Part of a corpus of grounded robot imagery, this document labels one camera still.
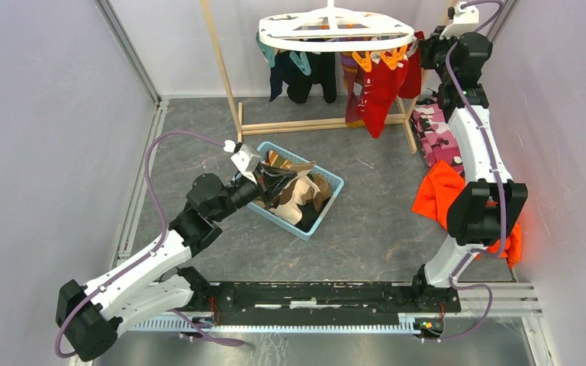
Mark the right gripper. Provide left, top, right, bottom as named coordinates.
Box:
left=419, top=26, right=465, bottom=83

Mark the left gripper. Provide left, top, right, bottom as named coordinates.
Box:
left=212, top=162, right=298, bottom=222

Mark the red santa pattern sock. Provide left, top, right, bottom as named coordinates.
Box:
left=358, top=56, right=409, bottom=139

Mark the teal clothespin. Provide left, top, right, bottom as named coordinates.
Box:
left=289, top=50, right=311, bottom=76
left=256, top=34, right=277, bottom=69

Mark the cream white sock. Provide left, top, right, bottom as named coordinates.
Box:
left=268, top=162, right=322, bottom=225

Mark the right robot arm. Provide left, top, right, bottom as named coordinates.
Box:
left=410, top=26, right=528, bottom=313

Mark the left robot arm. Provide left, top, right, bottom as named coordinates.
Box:
left=55, top=162, right=305, bottom=361

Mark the wooden hanger stand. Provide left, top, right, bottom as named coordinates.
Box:
left=200, top=0, right=419, bottom=153

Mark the white round sock hanger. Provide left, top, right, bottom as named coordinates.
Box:
left=257, top=1, right=416, bottom=53

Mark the green orange striped sock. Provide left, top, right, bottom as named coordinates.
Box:
left=265, top=149, right=295, bottom=171

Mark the orange clothespin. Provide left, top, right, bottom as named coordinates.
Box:
left=352, top=51, right=373, bottom=72
left=378, top=45, right=407, bottom=71

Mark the tan sock in basket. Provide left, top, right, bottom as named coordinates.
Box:
left=301, top=173, right=333, bottom=212

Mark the light blue laundry basket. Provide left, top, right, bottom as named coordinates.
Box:
left=248, top=141, right=344, bottom=241

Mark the purple striped hanging sock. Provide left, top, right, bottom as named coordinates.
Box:
left=340, top=52, right=365, bottom=127

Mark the pink camouflage cloth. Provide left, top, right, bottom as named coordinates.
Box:
left=410, top=104, right=465, bottom=176

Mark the black hanging sock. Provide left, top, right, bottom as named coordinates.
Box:
left=269, top=51, right=337, bottom=104

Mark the orange cloth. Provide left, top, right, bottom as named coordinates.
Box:
left=412, top=161, right=523, bottom=268

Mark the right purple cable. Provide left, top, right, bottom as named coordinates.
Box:
left=421, top=0, right=509, bottom=343

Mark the purple cable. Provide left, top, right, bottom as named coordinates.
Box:
left=53, top=130, right=246, bottom=360
left=421, top=0, right=509, bottom=343

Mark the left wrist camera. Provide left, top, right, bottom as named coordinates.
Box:
left=223, top=140, right=262, bottom=184

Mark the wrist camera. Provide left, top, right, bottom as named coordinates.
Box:
left=439, top=2, right=480, bottom=40
left=223, top=140, right=262, bottom=184

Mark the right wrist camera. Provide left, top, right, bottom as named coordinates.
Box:
left=439, top=2, right=480, bottom=40

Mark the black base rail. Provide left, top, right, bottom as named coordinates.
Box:
left=180, top=281, right=462, bottom=326

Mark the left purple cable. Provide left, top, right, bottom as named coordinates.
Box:
left=53, top=130, right=246, bottom=360

